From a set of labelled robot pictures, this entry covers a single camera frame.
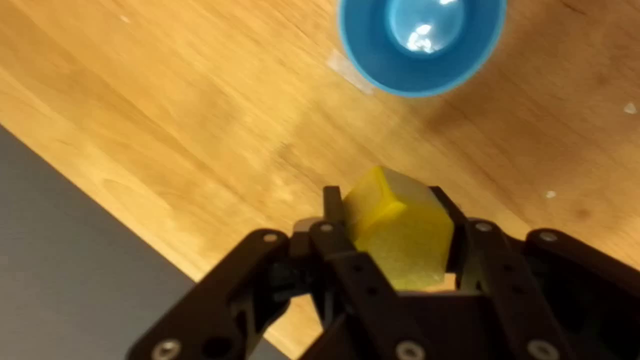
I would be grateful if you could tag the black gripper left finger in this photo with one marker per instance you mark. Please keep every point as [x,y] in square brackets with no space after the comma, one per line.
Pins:
[347,281]

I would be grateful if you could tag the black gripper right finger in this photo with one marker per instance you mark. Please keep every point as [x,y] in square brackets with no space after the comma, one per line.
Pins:
[533,287]

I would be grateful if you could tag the yellow block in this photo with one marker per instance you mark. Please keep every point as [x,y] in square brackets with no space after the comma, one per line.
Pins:
[403,230]

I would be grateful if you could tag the blue plastic cup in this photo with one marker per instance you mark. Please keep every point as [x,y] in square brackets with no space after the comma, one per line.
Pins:
[420,40]

